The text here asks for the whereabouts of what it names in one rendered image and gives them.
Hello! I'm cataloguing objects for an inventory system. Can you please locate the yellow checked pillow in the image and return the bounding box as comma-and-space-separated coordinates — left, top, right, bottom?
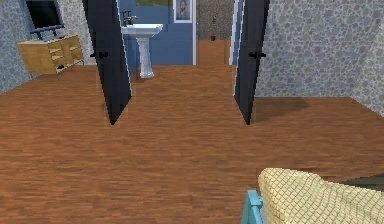
257, 167, 384, 224

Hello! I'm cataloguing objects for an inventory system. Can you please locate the black room door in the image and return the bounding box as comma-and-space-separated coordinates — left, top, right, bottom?
81, 0, 134, 126
233, 0, 271, 126

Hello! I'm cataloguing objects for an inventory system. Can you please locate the small potted house plant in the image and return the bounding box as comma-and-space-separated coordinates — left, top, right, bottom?
210, 12, 219, 42

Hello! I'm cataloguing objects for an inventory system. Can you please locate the framed portrait picture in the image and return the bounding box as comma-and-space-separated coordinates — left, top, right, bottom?
173, 0, 194, 24

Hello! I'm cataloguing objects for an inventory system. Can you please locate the grey sink faucet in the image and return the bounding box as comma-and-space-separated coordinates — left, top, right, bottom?
120, 10, 138, 27

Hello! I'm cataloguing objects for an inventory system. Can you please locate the green framed picture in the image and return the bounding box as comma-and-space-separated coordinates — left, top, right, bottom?
135, 0, 174, 8

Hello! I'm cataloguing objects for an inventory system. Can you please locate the wooden tv stand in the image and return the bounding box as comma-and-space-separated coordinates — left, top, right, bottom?
16, 34, 85, 80

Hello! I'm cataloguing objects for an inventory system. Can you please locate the black television set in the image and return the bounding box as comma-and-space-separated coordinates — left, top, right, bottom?
23, 0, 67, 42

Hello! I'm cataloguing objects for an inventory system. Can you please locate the dark grey bed cover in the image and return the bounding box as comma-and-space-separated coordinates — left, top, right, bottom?
339, 173, 384, 193

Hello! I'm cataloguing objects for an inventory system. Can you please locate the white pedestal sink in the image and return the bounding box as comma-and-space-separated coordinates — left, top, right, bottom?
120, 23, 164, 79

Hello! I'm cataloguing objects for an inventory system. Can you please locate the teal bed frame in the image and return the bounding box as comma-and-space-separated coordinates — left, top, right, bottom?
240, 189, 265, 224

